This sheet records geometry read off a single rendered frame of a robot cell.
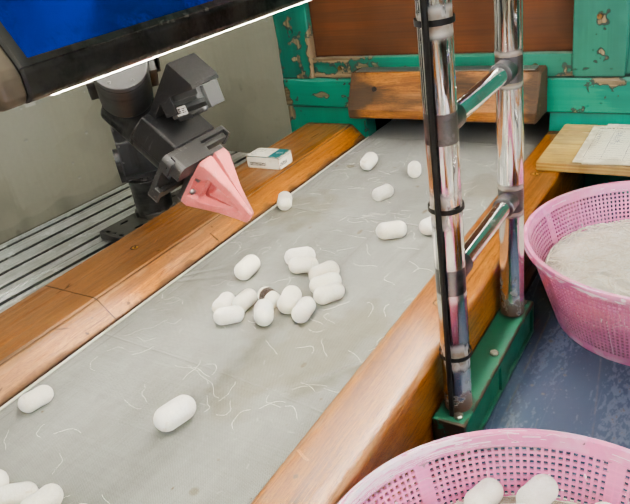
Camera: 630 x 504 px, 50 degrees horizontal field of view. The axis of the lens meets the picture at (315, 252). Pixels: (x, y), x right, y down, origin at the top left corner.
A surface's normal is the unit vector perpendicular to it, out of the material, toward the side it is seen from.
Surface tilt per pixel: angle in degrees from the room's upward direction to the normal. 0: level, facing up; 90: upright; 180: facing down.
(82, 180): 89
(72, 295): 0
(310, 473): 0
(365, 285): 0
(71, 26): 58
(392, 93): 67
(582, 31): 90
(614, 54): 90
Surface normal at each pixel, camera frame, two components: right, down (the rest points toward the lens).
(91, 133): 0.79, 0.18
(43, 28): 0.63, -0.36
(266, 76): -0.59, 0.45
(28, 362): 0.49, -0.53
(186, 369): -0.15, -0.88
